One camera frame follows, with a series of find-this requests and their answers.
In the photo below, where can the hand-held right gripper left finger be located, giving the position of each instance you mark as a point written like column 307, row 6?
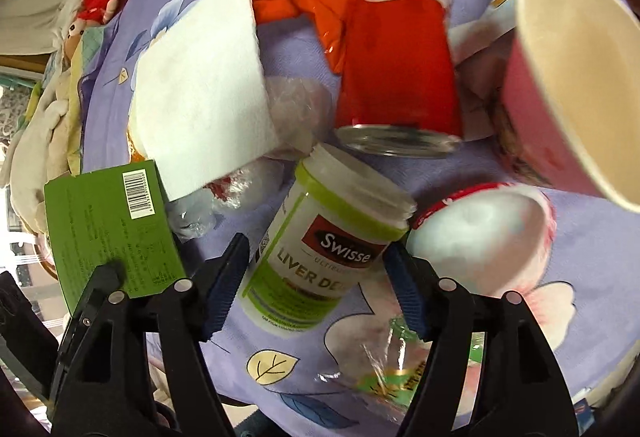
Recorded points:
column 220, row 289

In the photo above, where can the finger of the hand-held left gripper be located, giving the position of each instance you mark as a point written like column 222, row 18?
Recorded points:
column 107, row 274

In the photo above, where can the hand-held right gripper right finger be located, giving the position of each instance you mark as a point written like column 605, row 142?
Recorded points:
column 402, row 272

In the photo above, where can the green cardboard box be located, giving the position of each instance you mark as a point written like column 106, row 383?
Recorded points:
column 100, row 217

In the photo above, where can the red-rimmed white paper bowl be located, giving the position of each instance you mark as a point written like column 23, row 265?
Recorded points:
column 475, row 232

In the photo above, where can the white green-label supplement bottle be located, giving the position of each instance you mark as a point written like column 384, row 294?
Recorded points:
column 320, row 262

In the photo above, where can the clear plastic wrap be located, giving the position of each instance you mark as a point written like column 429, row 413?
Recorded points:
column 240, row 189

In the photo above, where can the clear green-label plastic packet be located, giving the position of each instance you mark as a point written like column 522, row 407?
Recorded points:
column 395, row 377

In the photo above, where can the red soda can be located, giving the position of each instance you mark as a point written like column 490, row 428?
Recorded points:
column 395, row 67

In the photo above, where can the white paper napkin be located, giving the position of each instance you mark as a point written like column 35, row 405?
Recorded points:
column 200, row 82

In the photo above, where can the white plush toy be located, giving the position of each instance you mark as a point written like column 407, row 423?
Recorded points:
column 40, row 137

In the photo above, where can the purple floral blanket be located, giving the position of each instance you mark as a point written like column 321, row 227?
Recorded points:
column 590, row 242

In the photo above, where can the pink paper cup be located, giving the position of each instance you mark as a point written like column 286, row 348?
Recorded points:
column 575, row 67

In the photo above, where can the white cloth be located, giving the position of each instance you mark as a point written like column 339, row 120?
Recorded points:
column 30, row 12

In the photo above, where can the white yellow-striped packet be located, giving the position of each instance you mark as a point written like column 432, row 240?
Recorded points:
column 505, row 9

